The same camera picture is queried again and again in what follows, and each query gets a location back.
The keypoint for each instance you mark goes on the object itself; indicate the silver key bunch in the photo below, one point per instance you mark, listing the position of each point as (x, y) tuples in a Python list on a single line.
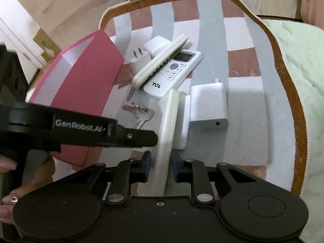
[(144, 112)]

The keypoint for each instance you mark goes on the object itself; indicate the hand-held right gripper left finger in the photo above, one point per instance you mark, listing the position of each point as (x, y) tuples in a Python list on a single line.
[(148, 165)]

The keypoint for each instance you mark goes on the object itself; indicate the small white remote control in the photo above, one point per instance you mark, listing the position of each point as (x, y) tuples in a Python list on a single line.
[(174, 77)]

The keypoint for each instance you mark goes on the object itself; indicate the light green blanket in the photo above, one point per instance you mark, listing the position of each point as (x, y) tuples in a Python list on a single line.
[(308, 81)]

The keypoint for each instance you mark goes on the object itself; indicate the brown cardboard box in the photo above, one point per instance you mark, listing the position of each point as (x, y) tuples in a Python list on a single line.
[(43, 40)]

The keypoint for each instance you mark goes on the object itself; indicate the pink cardboard box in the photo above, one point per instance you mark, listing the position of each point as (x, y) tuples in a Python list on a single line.
[(83, 81)]

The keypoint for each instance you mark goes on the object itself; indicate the white charger cube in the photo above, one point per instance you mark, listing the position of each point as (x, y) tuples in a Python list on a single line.
[(157, 44)]

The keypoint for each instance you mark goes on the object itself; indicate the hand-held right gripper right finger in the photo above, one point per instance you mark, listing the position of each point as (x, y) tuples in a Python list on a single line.
[(174, 168)]

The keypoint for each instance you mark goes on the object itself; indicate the long white remote control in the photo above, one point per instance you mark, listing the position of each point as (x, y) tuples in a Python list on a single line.
[(167, 131)]

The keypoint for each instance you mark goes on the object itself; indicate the large white power adapter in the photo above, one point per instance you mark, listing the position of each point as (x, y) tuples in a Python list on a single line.
[(207, 101)]

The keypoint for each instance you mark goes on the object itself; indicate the white door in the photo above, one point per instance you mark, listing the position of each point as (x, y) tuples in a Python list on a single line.
[(15, 17)]

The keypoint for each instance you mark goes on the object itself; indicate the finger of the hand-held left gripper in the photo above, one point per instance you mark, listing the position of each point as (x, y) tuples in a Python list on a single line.
[(136, 138)]

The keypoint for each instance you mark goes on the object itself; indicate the small white plug adapter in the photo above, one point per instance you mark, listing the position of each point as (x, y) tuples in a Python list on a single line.
[(138, 64)]

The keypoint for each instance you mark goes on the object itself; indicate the person's left hand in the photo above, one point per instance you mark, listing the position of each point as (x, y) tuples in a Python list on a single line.
[(10, 202)]

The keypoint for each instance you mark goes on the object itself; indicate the cream remote control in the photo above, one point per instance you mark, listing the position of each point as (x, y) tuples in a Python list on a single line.
[(157, 63)]

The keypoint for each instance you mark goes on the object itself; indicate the checked mat with brown border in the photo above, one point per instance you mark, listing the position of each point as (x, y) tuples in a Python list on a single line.
[(253, 93)]

